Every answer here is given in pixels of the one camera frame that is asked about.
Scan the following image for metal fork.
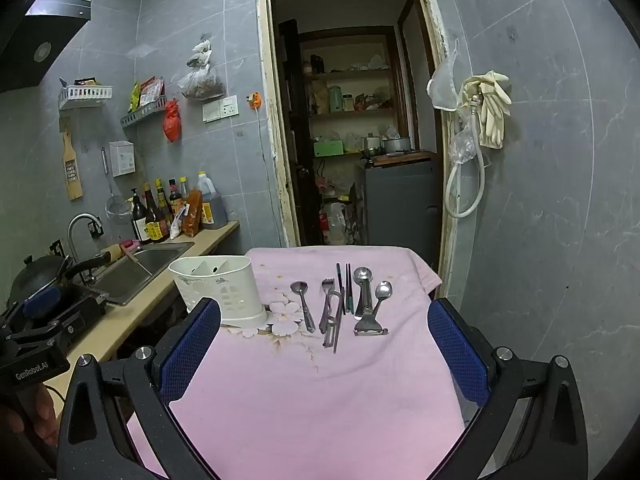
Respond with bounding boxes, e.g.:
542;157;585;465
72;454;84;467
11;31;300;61
320;278;336;333

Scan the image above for white mesh bag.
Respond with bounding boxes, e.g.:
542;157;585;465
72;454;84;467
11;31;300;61
426;37;461;112

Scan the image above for wooden board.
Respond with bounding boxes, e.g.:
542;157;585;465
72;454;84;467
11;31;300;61
372;151;437;167

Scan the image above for white wall box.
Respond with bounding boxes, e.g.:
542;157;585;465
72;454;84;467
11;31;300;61
109;140;137;177

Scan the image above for beige kitchen counter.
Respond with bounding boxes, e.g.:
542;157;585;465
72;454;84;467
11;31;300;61
45;220;241;418

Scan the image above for pile of plastic bags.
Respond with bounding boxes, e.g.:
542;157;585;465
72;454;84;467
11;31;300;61
320;199;362;247

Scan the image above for metal scoop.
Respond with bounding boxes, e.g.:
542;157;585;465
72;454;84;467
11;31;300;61
353;267;373;321

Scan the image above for red white seasoning packet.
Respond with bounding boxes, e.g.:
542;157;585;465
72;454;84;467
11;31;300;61
140;76;166;108

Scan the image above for person's left hand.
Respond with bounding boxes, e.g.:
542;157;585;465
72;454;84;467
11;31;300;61
24;387;59;450

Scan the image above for white wall basket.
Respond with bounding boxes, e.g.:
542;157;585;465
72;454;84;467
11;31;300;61
58;85;115;111

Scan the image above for orange food packet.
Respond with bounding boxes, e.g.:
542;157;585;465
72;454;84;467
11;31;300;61
181;190;204;238

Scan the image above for grey plastic bag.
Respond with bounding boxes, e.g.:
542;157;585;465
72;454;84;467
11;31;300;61
177;35;226;101

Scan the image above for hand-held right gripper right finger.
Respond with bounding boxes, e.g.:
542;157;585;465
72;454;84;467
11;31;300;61
425;297;588;480

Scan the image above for metal faucet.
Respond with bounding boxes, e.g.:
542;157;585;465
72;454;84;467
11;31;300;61
67;212;103;262

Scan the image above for metal peeler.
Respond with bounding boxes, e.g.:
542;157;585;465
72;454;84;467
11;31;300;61
353;305;389;337

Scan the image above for grey cabinet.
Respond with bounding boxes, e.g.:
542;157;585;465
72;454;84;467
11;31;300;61
364;157;443;249

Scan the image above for tall dark sauce bottle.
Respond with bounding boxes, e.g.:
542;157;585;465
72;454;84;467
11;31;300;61
142;182;169;243

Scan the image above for red plastic bag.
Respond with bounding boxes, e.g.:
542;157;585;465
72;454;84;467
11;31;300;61
163;99;181;142

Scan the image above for black range hood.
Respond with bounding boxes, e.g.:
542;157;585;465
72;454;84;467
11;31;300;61
0;0;93;93

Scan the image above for metal spoon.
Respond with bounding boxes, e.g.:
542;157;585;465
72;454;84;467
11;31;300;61
290;281;317;334
369;280;394;320

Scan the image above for wooden door frame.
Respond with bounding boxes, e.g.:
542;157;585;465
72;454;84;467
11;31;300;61
256;0;458;291

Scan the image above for yellow cap sauce bottle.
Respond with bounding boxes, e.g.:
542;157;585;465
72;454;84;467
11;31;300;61
155;178;174;231

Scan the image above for cream rubber gloves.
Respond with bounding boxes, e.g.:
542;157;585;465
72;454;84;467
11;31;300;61
460;71;513;150

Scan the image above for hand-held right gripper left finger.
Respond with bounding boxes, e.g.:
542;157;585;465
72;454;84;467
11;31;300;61
56;297;222;480

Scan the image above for white food packet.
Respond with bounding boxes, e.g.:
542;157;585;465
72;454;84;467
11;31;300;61
169;204;191;240

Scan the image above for white hose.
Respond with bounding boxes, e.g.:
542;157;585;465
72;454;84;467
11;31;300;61
445;95;489;220

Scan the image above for grey wall rack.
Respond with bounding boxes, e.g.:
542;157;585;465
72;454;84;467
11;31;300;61
120;95;167;128

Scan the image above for clear plastic bag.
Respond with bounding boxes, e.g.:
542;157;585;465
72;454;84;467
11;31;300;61
448;122;481;164

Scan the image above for pink floral cloth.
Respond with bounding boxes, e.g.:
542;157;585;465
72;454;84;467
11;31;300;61
127;246;468;480

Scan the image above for metal pot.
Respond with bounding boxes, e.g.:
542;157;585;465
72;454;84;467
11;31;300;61
382;136;414;156

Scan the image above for metal mesh strainer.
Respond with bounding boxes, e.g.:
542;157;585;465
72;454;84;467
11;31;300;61
101;147;132;221

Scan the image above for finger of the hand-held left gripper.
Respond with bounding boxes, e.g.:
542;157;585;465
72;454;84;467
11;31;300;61
2;316;72;350
20;283;66;322

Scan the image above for wooden storage shelf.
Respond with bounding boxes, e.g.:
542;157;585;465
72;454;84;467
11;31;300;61
300;35;403;161

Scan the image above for stainless steel sink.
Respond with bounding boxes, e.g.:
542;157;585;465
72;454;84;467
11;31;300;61
87;241;196;307

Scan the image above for dark pump bottle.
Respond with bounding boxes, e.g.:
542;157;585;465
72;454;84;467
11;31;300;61
131;188;151;243

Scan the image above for black gas stove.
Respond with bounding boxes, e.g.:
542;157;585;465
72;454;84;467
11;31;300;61
0;287;108;353

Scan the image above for black wok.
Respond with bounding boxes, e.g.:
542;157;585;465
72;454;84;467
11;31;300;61
9;252;113;311

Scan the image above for wooden grater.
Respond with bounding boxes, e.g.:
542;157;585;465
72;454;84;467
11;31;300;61
62;130;84;202

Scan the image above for white utensil holder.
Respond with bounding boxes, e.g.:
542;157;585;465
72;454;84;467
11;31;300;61
168;255;268;327

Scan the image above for large dark liquid jug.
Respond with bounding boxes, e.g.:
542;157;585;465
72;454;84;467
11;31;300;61
196;171;228;231

